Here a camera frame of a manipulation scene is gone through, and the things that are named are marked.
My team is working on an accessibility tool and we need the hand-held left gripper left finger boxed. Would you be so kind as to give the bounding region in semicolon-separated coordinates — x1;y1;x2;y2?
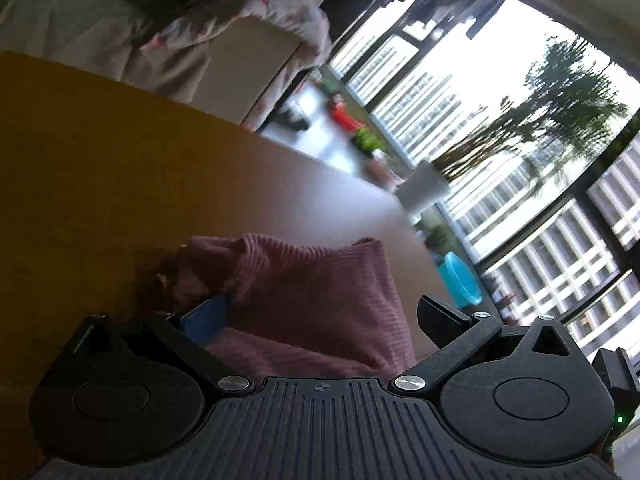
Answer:
70;296;256;396

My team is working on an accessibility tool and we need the black slipper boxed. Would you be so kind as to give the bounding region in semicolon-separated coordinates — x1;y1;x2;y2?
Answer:
277;107;311;133

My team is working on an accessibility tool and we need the white covered sofa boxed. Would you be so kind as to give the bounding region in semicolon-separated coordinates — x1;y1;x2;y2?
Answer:
0;0;211;101

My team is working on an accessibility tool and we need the beige cabinet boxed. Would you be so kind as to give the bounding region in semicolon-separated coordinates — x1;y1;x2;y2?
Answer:
195;15;303;126

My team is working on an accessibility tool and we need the red plastic basin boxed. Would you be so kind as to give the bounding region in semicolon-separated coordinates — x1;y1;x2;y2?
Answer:
327;100;366;131

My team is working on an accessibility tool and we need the pink knitted dress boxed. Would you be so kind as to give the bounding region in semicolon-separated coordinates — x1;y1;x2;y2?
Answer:
157;232;418;378

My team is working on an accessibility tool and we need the small potted plant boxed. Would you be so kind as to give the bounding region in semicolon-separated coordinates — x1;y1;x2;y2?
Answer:
422;222;453;256

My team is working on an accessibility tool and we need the pink plastic basin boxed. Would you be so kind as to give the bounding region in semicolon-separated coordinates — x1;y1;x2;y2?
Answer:
367;152;403;186

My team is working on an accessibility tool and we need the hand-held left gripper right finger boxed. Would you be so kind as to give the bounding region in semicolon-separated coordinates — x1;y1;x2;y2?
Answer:
391;296;583;401

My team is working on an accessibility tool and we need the tall plant in white pot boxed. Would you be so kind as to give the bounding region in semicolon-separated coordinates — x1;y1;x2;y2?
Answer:
395;35;631;216

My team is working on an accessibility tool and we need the blue plastic basin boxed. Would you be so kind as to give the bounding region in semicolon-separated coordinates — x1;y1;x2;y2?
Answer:
437;252;485;308

